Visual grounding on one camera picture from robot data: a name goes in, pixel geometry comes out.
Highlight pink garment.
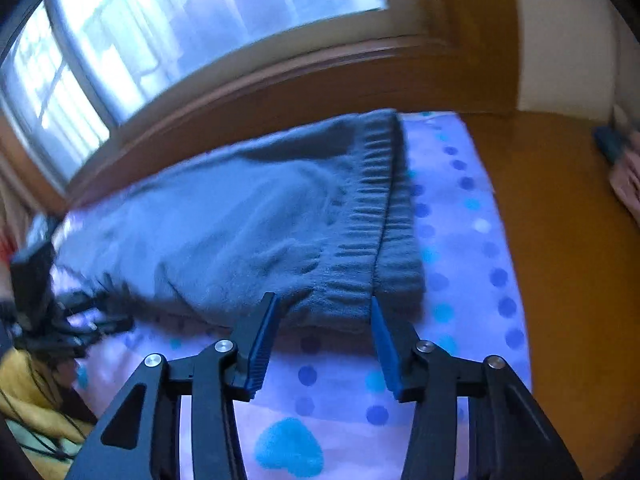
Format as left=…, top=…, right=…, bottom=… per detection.
left=607, top=150, right=640, bottom=211

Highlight wooden window frame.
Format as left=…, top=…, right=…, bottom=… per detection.
left=0, top=0, right=521, bottom=211

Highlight grey-blue fleece pants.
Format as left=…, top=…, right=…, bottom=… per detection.
left=52, top=109, right=427, bottom=334

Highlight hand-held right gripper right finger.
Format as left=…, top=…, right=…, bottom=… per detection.
left=369, top=296, right=584, bottom=480

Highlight pale green cloth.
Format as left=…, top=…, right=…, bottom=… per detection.
left=7, top=417, right=81, bottom=461

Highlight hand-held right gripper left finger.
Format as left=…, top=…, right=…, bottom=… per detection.
left=64, top=291, right=280, bottom=480

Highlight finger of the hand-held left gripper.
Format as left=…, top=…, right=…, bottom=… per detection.
left=29, top=316, right=137, bottom=359
left=51, top=284, right=127, bottom=319

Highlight glass window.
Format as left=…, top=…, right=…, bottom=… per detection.
left=0, top=0, right=391, bottom=193

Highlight polka-dot bed sheet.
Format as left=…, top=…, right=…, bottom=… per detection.
left=50, top=110, right=535, bottom=480

